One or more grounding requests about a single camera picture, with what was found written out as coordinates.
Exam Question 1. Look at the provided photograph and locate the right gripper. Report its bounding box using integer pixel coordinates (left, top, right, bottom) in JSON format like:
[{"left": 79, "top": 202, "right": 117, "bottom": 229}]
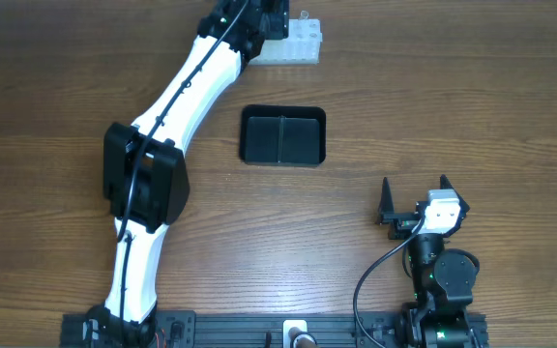
[{"left": 376, "top": 174, "right": 471, "bottom": 241}]

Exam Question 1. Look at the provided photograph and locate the black tray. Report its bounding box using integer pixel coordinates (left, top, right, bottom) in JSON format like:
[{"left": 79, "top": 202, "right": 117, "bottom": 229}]
[{"left": 238, "top": 103, "right": 328, "bottom": 168}]

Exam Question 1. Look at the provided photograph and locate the white test tube rack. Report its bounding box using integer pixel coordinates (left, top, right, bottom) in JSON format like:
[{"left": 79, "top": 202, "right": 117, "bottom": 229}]
[{"left": 248, "top": 17, "right": 324, "bottom": 67}]

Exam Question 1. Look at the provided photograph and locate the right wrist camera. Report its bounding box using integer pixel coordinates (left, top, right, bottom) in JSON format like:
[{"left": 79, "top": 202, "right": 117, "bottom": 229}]
[{"left": 424, "top": 188, "right": 462, "bottom": 234}]

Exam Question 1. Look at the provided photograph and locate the black cable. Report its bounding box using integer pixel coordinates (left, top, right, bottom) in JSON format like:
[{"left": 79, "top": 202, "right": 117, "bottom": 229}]
[
  {"left": 116, "top": 0, "right": 251, "bottom": 242},
  {"left": 352, "top": 217, "right": 427, "bottom": 348}
]

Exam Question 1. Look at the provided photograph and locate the mounting rail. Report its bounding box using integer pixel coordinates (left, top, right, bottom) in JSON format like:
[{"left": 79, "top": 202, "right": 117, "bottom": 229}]
[{"left": 60, "top": 309, "right": 490, "bottom": 348}]

